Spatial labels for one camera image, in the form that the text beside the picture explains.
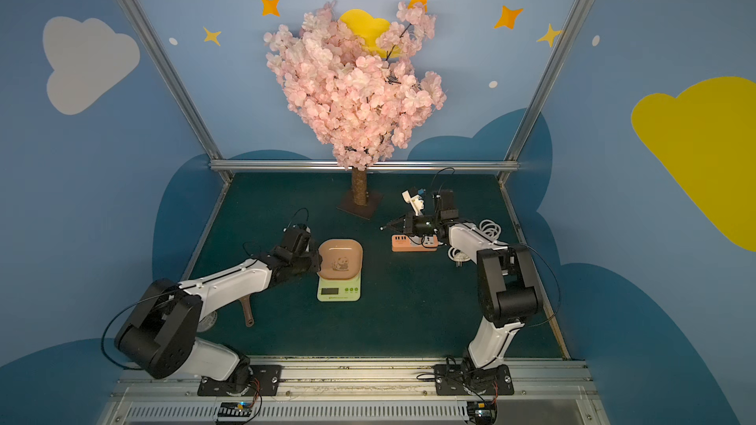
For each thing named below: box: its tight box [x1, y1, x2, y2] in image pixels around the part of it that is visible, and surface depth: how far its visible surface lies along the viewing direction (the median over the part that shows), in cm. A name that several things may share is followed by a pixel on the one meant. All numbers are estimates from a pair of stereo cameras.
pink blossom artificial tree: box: [263, 0, 447, 207], surface depth 74 cm
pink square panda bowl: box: [317, 239, 364, 281], surface depth 95 cm
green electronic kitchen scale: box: [316, 268, 362, 303], surface depth 90 cm
